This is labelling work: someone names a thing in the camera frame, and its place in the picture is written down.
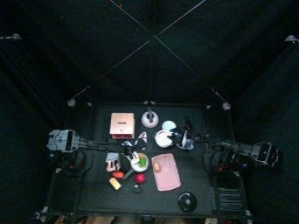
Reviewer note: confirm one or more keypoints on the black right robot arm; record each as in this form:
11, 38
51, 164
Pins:
264, 152

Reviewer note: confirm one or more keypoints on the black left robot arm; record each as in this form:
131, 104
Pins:
64, 140

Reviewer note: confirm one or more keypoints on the pink wooden toy drawer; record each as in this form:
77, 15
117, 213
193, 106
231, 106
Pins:
121, 125

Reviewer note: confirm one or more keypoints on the green toy vegetable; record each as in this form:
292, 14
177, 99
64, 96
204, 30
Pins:
143, 160

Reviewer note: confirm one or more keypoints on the pale blue round plate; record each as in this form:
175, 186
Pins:
168, 124

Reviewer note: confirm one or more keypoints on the white toy pot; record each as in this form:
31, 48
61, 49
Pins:
163, 138

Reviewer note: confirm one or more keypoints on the silver toy toaster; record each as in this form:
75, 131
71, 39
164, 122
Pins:
112, 162

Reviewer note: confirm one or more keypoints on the orange toy egg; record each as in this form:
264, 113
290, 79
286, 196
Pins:
156, 166

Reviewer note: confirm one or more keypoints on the orange red toy food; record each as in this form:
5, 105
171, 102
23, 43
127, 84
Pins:
117, 174

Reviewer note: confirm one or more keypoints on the red toy apple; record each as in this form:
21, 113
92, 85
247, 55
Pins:
140, 178

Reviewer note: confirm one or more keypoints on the pink plastic tray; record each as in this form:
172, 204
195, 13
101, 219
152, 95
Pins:
165, 173

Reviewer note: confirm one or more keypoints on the small dark glass ball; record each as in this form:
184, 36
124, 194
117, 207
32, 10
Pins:
136, 187

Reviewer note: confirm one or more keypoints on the yellow toy cheese block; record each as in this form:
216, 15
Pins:
115, 183

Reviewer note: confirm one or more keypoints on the black round lid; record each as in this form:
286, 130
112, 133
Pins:
187, 201

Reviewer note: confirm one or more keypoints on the white printed label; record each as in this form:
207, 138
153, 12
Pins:
230, 200

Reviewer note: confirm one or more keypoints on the metal frame clamp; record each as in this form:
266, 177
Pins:
15, 36
226, 105
291, 38
71, 102

